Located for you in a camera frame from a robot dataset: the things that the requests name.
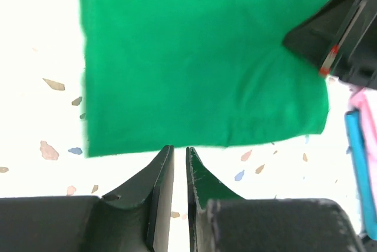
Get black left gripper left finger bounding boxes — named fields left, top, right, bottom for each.
left=80, top=145, right=174, bottom=251

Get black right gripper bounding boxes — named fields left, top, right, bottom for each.
left=283, top=0, right=376, bottom=89

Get teal folded t-shirt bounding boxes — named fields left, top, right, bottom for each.
left=345, top=110, right=376, bottom=241

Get green t-shirt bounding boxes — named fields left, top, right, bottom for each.
left=80, top=0, right=329, bottom=157

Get pink folded t-shirt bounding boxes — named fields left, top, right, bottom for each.
left=350, top=88, right=376, bottom=197

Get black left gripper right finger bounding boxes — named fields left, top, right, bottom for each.
left=186, top=147, right=247, bottom=251

